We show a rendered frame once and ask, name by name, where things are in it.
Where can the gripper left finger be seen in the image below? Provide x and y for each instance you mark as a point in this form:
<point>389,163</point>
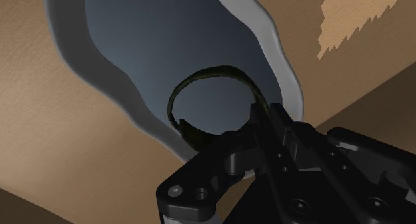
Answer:
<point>198,178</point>

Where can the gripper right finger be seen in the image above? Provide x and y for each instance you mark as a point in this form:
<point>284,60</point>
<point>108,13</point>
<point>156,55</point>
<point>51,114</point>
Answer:
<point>357,152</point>

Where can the grey wavy-edged bowl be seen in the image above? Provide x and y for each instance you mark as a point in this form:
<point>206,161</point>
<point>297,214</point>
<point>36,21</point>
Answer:
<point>162,38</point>

